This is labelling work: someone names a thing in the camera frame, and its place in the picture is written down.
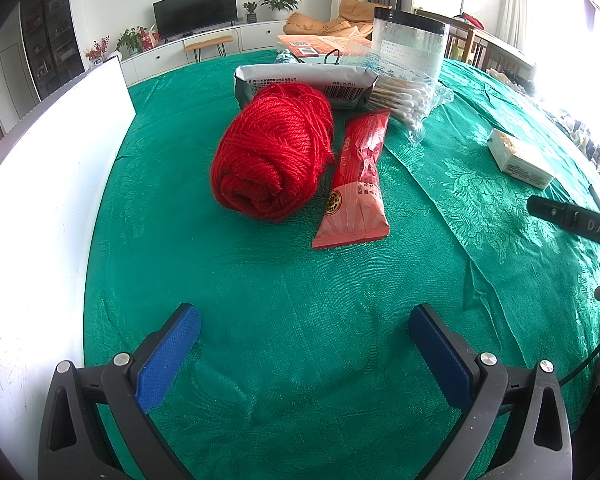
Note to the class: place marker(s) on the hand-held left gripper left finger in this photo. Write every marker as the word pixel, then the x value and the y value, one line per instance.
pixel 170 355

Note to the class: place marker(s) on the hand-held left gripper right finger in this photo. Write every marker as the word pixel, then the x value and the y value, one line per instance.
pixel 440 355

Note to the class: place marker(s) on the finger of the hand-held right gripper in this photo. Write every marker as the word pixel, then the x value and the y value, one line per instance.
pixel 550 210

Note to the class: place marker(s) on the small beige box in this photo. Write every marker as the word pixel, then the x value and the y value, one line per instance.
pixel 520 160

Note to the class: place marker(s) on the bag of cotton swabs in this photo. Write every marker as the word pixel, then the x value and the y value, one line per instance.
pixel 405 100

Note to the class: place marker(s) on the red snack packet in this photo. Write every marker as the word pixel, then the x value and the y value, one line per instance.
pixel 355 185

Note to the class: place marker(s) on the red yarn ball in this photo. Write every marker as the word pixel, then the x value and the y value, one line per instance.
pixel 265 155

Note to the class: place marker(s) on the white foil snack bag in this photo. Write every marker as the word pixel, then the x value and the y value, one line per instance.
pixel 300 80

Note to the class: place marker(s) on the green tablecloth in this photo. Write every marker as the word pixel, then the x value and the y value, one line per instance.
pixel 280 285

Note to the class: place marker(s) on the wooden bench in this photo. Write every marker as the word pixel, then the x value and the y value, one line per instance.
pixel 490 47

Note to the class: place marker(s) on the person's dark clothing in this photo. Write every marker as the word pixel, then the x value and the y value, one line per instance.
pixel 595 435

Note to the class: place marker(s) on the white board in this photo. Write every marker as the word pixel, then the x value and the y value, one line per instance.
pixel 40 210

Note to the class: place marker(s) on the red cloth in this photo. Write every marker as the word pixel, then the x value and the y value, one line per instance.
pixel 474 20

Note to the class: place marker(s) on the white curtain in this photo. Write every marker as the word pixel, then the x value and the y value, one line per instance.
pixel 525 5

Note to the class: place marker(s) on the clear jar with black lid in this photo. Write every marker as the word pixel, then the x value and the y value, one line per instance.
pixel 405 45

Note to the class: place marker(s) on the orange flat box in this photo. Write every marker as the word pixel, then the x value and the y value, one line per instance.
pixel 325 42

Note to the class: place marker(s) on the orange lounge chair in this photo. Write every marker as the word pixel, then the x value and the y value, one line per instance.
pixel 350 12

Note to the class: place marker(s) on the blue patterned pouch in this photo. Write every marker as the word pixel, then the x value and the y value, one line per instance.
pixel 285 57

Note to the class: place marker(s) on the red flower arrangement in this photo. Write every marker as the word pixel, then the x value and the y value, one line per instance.
pixel 97 50

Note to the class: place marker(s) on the wooden stool with metal legs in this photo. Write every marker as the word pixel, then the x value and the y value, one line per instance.
pixel 207 42

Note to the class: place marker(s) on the red gift box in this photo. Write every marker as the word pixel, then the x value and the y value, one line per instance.
pixel 151 37

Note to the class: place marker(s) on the bushy green potted plant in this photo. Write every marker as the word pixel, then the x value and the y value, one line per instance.
pixel 129 39

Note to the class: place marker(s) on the white television cabinet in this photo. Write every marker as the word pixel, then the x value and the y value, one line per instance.
pixel 255 35

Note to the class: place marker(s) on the dark display cabinet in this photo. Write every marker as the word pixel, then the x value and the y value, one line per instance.
pixel 50 35

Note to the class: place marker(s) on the large potted plant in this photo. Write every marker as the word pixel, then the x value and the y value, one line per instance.
pixel 280 0

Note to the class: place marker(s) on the black television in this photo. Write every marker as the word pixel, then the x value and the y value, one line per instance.
pixel 195 10

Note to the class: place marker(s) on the small potted plant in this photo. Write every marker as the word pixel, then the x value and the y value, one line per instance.
pixel 250 10

